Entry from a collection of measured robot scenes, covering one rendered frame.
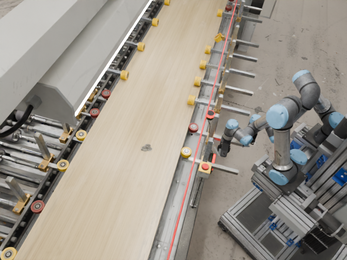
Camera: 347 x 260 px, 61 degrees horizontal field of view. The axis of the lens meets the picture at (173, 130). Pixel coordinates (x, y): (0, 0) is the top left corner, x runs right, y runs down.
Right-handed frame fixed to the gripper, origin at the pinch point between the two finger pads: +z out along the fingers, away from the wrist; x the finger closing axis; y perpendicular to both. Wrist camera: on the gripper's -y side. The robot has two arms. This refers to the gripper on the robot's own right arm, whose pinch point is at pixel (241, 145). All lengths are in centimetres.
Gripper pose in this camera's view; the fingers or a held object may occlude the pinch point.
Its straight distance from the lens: 243.2
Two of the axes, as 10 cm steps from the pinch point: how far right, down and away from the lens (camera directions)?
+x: 2.6, -7.4, 6.2
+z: -0.5, 6.3, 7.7
